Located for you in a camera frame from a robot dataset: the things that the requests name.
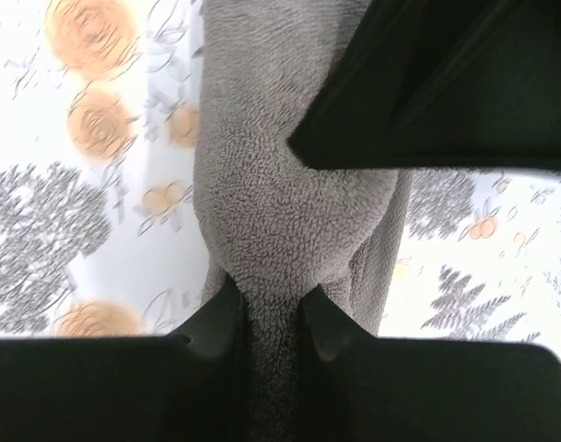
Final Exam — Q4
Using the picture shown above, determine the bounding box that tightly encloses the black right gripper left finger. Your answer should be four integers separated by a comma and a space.
0, 280, 247, 442

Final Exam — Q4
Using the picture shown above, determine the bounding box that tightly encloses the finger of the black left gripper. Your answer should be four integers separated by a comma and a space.
287, 1, 561, 171

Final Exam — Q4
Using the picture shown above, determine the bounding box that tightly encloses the floral patterned table mat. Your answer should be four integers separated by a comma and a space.
0, 1, 561, 351

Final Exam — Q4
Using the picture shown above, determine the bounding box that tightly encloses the grey terry towel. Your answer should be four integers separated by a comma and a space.
193, 0, 412, 441

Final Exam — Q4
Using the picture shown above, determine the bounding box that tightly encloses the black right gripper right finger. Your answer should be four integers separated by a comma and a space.
299, 292, 561, 442

